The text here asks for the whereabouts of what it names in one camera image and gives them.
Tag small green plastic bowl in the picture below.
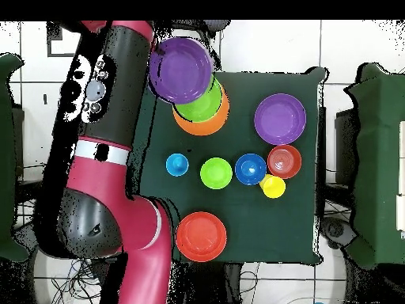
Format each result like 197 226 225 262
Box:
199 157 234 190

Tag light blue plastic cup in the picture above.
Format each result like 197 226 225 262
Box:
165 153 190 177

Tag large orange plastic bowl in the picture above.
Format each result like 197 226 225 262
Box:
172 91 231 137

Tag blue plastic bowl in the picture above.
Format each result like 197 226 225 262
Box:
234 153 267 186

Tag large green plastic bowl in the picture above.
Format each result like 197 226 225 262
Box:
172 75 224 124

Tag large red plastic bowl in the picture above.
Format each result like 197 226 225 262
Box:
175 211 228 263

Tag purple plastic bowl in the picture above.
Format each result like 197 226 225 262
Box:
148 36 215 105
253 93 307 146

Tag dark green tablecloth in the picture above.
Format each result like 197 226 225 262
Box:
126 70 327 265

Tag yellow plastic cup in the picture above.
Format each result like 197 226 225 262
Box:
259 173 286 200

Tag small red plastic bowl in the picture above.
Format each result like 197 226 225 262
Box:
267 144 303 181

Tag grey chair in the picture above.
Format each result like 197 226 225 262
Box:
154 20 231 66

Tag black stand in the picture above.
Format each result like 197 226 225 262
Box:
13 177 45 203
316 105 360 207

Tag dark grey stand base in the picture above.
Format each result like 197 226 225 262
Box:
318 216 358 250

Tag green-clothed side table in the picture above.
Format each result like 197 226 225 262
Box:
343 62 405 271
0 52 30 263

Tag white box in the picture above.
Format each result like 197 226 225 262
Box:
396 120 405 232

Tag tangle of black cables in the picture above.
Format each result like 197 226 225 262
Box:
50 257 263 304

